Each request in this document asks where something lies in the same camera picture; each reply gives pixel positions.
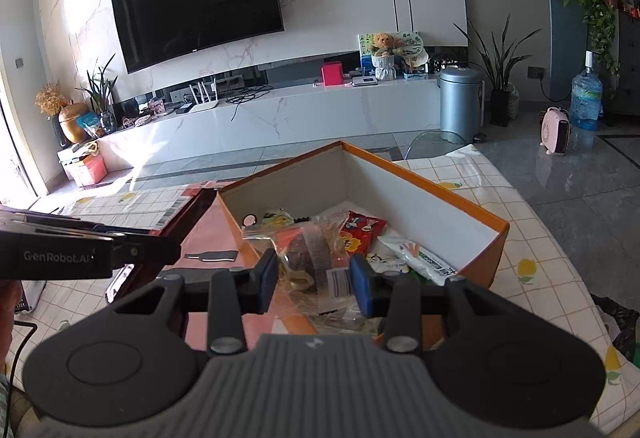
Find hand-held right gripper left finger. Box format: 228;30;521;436
115;248;279;355

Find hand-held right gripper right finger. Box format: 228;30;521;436
349;254;501;355

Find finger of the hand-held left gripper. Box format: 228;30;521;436
0;211;127;240
111;228;182;270

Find clear packet with brown snacks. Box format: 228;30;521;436
272;218;396;334

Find dark red packet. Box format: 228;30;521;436
106;188;219;305

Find yellow white snack packet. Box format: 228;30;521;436
260;208;296;231

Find orange cardboard box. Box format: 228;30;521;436
215;140;511;352

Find person's left forearm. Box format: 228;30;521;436
0;279;23;369

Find white printed snack packet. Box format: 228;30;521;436
365;252;402;275

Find white device stand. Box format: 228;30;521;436
15;280;48;315

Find clear plastic packet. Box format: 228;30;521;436
242;224;281;250

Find red cartoon snack packet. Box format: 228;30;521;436
339;210;388;255

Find pink box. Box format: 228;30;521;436
66;153;108;189

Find white cardboard box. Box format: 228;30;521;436
56;145;73;181

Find white green snack packet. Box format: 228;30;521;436
377;235;458;289

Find gold gourd vase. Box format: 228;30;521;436
58;100;93;144

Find blue snack bag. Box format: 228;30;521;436
77;112;103;139

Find dried yellow flowers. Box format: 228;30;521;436
35;82;68;118

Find green leafy plant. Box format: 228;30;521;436
75;53;118;129

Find white router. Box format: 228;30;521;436
187;75;221;114

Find clear plastic chair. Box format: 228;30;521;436
405;130;468;162

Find white marble television cabinet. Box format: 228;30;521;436
97;45;468;174

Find lemon print tablecloth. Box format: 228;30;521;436
10;143;632;400

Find silver trash can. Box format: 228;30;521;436
437;66;485;144

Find red box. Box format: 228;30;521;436
321;61;345;86

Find tall potted plant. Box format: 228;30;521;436
452;13;543;128

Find small landscape painting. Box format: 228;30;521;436
357;33;381;71

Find teddy bear in white basket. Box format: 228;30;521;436
371;33;401;82

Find pink space heater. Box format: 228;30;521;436
539;106;573;158

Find round paper fan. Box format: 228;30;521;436
392;30;431;69

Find black curved television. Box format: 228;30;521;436
110;0;286;75

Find black plastic bag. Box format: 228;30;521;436
592;295;640;369

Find blue water bottle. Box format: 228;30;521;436
570;50;604;131

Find dark cabinet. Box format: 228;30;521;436
602;8;640;126

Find thin black cable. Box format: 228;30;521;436
10;320;39;389

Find black cables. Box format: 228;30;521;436
225;85;273;121

